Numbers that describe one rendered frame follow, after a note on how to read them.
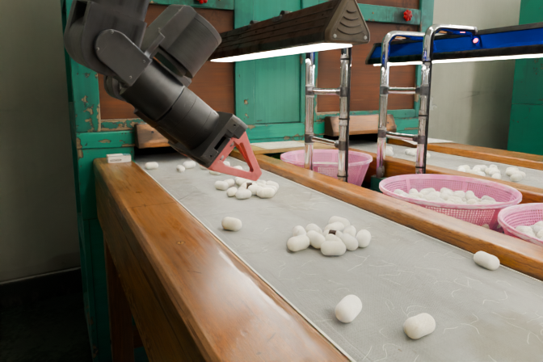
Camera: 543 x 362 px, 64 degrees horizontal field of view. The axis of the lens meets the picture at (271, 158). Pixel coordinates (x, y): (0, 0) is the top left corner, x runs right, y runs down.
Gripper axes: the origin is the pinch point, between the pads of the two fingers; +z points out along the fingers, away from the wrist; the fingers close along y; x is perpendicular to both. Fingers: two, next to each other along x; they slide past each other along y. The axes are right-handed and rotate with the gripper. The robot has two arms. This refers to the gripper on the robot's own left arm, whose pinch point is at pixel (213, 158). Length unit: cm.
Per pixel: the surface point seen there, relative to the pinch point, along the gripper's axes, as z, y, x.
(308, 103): 12.4, 3.3, -25.9
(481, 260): 17, -56, -7
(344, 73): 7.7, -11.7, -31.5
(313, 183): 19.1, -9.4, -8.9
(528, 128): 210, 102, -164
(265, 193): 9.5, -11.7, -0.1
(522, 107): 200, 108, -174
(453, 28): 24, -12, -60
